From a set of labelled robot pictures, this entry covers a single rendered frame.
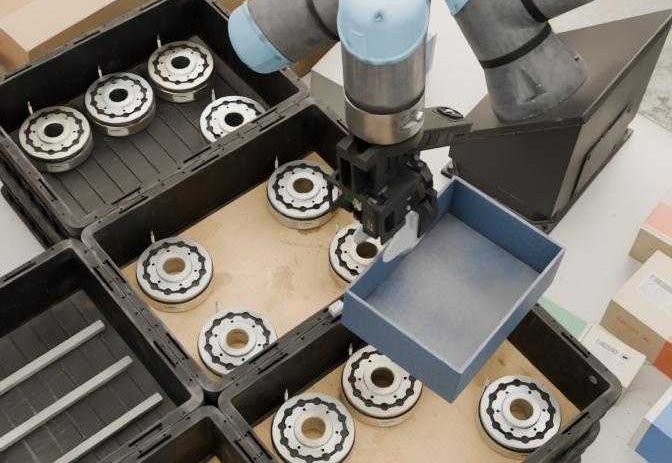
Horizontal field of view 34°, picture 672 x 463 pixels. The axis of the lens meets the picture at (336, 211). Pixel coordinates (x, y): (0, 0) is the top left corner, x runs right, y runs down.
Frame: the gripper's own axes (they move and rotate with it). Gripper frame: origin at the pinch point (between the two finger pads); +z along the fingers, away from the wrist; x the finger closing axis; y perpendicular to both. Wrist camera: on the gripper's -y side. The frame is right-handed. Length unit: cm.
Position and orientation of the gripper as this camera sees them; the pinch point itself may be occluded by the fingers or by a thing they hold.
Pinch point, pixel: (401, 239)
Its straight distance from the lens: 119.2
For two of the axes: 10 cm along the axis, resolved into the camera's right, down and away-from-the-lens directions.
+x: 7.5, 4.8, -4.6
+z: 0.5, 6.5, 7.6
